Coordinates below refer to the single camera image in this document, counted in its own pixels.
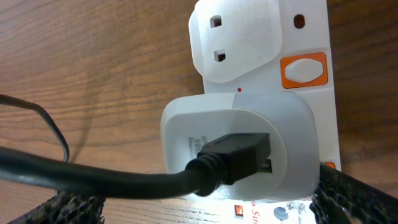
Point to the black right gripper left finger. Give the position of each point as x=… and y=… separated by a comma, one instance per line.
x=66, y=208

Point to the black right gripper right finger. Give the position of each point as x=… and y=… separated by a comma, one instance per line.
x=339, y=196

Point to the white USB charger adapter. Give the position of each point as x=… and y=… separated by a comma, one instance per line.
x=258, y=146

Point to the white power strip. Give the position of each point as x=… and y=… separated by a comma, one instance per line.
x=266, y=68

